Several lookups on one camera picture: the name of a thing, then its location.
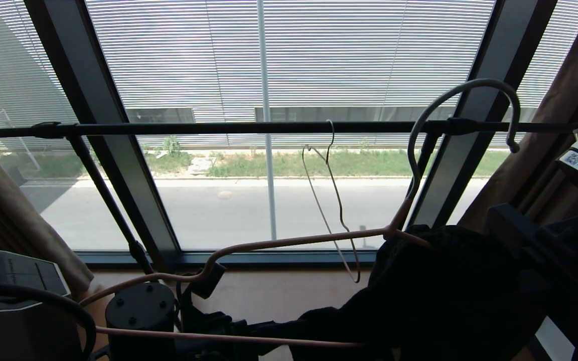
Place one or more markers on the black shorts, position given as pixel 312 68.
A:
pixel 444 301

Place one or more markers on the pink clothes hanger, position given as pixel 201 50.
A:
pixel 340 210
pixel 294 242

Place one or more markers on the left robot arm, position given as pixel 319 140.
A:
pixel 141 321

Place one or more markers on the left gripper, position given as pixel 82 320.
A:
pixel 219 321

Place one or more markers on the black clothes rack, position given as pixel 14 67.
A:
pixel 219 128

